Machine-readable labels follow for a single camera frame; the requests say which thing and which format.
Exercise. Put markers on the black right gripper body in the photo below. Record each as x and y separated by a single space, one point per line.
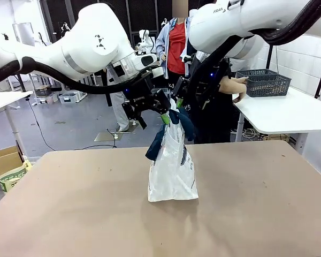
203 88

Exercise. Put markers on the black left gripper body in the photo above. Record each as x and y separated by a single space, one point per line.
140 97

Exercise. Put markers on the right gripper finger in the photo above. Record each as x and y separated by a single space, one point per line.
178 89
185 88

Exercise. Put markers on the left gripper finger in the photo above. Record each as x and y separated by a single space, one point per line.
166 104
160 113

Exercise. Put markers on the large gray plastic basket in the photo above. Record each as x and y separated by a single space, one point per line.
267 87

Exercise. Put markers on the person's right forearm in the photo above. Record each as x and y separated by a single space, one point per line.
228 87

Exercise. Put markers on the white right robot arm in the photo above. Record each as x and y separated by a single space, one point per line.
230 26

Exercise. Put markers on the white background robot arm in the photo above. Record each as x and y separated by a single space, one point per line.
144 40

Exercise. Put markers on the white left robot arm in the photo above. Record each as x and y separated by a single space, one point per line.
91 40

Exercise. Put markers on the person's right hand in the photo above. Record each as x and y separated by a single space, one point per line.
240 97

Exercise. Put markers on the person's left hand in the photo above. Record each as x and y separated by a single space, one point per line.
240 80

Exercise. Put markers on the person in gray trousers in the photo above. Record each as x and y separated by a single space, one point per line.
121 112

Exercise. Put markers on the person in red shirt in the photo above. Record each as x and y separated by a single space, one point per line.
176 45

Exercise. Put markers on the metal floor plate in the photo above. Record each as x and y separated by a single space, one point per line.
107 136

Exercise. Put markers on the small gray plastic basket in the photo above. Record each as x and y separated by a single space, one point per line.
256 72

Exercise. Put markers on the clear plastic storage bin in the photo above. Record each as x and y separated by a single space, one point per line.
68 98
45 99

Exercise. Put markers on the black mesh partition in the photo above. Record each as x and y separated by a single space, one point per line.
139 13

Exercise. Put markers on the white side table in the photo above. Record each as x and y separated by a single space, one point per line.
283 115

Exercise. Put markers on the white box under table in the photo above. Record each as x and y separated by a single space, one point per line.
298 143

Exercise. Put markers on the white desk with leg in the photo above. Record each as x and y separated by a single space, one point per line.
2 99

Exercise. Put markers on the cardboard box with green print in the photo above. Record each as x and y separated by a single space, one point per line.
13 175

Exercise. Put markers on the plain brown cardboard box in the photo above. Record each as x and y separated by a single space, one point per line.
4 160

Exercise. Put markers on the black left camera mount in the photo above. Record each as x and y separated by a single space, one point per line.
135 116

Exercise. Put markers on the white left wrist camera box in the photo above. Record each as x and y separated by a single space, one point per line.
157 72

